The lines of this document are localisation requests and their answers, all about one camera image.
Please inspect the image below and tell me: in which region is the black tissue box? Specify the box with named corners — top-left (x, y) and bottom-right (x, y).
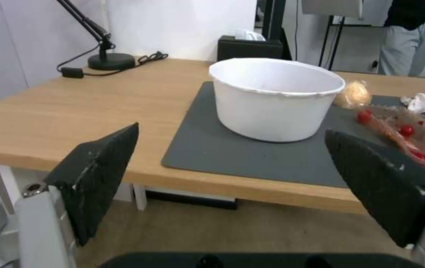
top-left (218, 29), bottom-right (284, 62)

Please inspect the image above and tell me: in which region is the brown crumpled paper ball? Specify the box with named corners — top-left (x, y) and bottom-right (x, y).
top-left (333, 80), bottom-right (373, 109)

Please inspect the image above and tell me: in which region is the black desk lamp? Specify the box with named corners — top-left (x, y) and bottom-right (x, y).
top-left (57, 0), bottom-right (136, 70)

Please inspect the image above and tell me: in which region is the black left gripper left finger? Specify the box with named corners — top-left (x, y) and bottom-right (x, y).
top-left (14, 122), bottom-right (140, 268)

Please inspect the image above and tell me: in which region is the dark grey desk mat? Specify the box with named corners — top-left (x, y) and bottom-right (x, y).
top-left (160, 81), bottom-right (425, 189)

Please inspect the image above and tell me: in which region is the person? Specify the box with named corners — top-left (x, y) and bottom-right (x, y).
top-left (377, 0), bottom-right (425, 77)

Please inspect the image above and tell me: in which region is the black lamp power cable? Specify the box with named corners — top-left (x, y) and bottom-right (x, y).
top-left (57, 44), bottom-right (169, 79)

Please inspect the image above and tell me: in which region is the white paper takeout bowl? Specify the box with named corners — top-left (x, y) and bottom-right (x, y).
top-left (208, 58), bottom-right (347, 143)

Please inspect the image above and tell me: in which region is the clear plastic wrapper red print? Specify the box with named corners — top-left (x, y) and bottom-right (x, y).
top-left (356, 103), bottom-right (425, 176)

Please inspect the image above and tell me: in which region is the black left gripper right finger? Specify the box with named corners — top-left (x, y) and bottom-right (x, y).
top-left (324, 129), bottom-right (425, 268)

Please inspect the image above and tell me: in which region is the black metal frame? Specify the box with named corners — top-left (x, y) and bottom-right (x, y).
top-left (323, 15), bottom-right (384, 72)

